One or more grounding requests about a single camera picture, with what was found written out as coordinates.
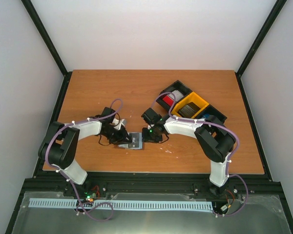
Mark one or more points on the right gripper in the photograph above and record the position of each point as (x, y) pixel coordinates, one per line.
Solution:
(147, 139)

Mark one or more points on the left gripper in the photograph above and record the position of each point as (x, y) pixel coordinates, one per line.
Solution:
(122, 137)

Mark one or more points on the dark grey credit card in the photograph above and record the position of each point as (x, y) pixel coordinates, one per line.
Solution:
(137, 143)

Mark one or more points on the brown leather card holder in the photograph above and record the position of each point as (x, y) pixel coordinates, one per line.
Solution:
(125, 146)

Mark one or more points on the yellow bin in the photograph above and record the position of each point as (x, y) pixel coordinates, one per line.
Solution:
(193, 97)

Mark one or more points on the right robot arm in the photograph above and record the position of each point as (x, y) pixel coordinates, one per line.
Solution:
(216, 141)

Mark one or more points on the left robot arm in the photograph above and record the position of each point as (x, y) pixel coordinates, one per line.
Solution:
(59, 145)

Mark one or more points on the red card stack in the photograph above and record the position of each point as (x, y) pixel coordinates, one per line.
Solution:
(169, 100)

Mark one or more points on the dark grey card stack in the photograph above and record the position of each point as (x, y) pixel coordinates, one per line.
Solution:
(189, 110)

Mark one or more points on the white card stack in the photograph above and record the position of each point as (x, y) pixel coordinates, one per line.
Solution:
(177, 95)

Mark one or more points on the black bin left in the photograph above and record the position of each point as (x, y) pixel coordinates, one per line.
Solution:
(177, 85)

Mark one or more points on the black bin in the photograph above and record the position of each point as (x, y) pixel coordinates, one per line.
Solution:
(177, 85)
(213, 112)

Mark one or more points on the black bin right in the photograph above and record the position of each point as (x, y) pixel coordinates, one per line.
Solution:
(213, 112)

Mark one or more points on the small circuit board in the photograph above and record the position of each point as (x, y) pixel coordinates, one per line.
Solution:
(92, 194)

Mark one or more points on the right base connector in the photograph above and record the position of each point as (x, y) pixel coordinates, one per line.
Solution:
(225, 208)

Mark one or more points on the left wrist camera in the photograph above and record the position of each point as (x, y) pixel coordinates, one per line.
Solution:
(118, 124)

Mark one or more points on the light blue cable duct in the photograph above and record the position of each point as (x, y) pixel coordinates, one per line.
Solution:
(124, 205)

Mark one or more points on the left black frame post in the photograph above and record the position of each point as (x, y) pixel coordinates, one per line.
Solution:
(31, 10)

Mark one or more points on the black frame post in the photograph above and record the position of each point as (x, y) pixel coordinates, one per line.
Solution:
(269, 21)
(31, 10)

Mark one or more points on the right black frame post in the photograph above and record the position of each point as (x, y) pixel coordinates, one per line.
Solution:
(269, 21)

